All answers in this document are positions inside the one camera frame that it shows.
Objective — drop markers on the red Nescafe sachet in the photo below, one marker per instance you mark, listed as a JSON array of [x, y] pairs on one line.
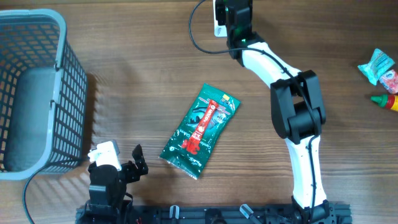
[[192, 144]]

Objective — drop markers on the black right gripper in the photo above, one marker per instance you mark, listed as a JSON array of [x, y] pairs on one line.
[[220, 10]]

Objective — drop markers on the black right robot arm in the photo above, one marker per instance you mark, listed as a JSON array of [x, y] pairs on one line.
[[297, 108]]

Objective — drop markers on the grey plastic basket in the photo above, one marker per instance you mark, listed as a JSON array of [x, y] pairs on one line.
[[43, 95]]

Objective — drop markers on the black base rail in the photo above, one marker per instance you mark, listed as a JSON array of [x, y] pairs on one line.
[[278, 213]]

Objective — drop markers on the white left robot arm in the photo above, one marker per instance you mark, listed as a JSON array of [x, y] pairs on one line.
[[108, 185]]

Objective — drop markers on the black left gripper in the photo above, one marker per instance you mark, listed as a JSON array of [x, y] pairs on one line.
[[134, 174]]

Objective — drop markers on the white barcode scanner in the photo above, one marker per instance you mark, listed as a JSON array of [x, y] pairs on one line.
[[219, 15]]

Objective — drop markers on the green 3M gloves packet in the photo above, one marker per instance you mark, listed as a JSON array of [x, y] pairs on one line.
[[174, 154]]

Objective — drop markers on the red white tissue pack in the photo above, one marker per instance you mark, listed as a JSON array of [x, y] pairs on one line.
[[389, 81]]

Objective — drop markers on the light blue wipes pack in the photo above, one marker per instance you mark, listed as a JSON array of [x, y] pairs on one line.
[[379, 64]]

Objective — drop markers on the red sauce bottle green cap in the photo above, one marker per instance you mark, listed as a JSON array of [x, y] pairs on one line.
[[386, 101]]

